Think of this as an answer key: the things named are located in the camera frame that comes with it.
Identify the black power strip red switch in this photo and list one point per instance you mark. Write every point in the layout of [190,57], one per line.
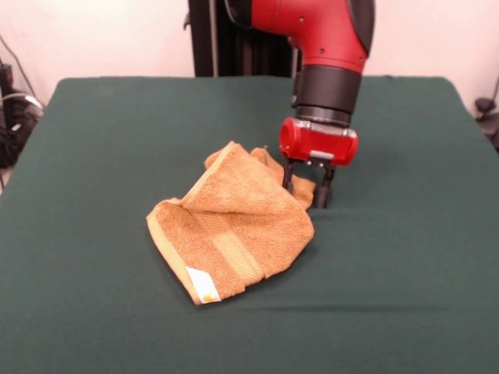
[6,74]

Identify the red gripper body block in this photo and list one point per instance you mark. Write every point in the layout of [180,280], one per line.
[316,142]

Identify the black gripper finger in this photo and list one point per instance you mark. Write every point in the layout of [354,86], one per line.
[324,195]
[289,175]

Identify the dark green table cloth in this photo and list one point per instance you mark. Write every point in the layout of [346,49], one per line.
[97,156]

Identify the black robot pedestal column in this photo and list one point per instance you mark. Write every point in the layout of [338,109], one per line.
[202,39]

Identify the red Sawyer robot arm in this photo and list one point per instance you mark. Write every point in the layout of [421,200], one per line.
[331,39]

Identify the tan terry towel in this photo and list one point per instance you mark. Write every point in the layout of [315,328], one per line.
[234,218]

